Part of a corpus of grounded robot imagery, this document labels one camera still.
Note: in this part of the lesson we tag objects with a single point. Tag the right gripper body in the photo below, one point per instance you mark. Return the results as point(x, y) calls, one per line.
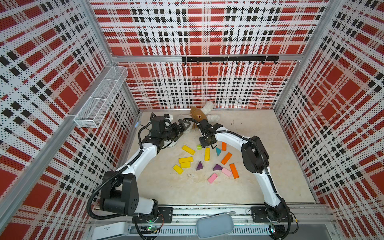
point(204, 142)

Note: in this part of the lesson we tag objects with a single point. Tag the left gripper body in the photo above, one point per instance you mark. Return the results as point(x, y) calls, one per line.
point(171, 132)

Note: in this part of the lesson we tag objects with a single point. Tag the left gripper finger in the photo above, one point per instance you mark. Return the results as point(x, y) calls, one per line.
point(184, 125)
point(175, 136)

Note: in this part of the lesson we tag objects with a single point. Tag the teal triangle block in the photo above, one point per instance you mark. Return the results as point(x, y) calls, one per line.
point(218, 151)

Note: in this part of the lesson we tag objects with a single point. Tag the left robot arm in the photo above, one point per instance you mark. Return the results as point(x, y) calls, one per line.
point(118, 194)

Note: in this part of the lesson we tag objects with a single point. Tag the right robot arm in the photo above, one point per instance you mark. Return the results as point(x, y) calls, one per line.
point(255, 160)

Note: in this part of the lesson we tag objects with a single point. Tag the white alarm clock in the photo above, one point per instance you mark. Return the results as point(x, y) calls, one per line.
point(169, 144)

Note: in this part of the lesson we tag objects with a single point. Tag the white teddy bear brown shirt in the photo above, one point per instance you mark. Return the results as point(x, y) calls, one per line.
point(202, 113)

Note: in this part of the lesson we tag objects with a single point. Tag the yellow long block upper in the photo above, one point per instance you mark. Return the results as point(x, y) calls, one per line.
point(188, 150)

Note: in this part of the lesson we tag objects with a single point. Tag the yellow upright long block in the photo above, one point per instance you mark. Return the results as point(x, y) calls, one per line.
point(207, 154)

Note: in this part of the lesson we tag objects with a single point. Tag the orange block top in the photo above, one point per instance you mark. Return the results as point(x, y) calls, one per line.
point(224, 146)

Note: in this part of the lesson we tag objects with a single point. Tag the orange block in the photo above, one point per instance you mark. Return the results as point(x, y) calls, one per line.
point(234, 171)
point(224, 146)
point(226, 158)

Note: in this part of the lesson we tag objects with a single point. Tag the yellow long block middle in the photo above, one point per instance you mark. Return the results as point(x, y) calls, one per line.
point(186, 160)

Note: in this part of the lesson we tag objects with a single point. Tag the yellow short block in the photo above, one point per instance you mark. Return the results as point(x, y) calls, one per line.
point(185, 165)

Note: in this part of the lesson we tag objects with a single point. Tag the yellow small block left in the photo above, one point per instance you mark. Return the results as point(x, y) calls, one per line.
point(178, 169)

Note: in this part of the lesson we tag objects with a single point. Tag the orange block middle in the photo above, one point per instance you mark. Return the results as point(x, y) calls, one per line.
point(226, 158)

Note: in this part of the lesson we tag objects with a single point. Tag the purple triangle block left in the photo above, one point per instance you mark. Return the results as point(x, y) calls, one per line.
point(200, 166)

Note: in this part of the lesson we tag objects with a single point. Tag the purple triangle block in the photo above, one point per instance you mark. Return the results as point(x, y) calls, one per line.
point(217, 167)
point(200, 166)

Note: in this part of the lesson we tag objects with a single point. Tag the purple triangle block right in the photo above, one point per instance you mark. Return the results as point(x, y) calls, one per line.
point(217, 167)

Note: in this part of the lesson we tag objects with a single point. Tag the pink block right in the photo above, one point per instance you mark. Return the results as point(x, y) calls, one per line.
point(227, 172)

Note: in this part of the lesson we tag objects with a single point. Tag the pink block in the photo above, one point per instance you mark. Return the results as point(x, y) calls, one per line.
point(212, 178)
point(227, 172)

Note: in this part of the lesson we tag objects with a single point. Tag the pink block lower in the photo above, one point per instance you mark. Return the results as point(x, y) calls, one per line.
point(212, 178)

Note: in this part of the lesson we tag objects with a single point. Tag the orange block lower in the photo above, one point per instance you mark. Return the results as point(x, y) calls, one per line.
point(234, 171)

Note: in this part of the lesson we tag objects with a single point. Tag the grey pouch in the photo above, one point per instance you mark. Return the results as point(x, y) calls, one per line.
point(214, 226)

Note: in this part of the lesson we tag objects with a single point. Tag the white box device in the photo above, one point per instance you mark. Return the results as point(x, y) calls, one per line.
point(110, 231)

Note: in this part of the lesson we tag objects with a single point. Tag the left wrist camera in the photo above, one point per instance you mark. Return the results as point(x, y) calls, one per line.
point(169, 117)

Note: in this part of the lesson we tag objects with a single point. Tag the black hook rail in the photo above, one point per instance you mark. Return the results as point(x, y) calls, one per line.
point(223, 59)

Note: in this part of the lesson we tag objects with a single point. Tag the white wire mesh basket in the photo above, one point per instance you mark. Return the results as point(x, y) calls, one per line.
point(102, 96)

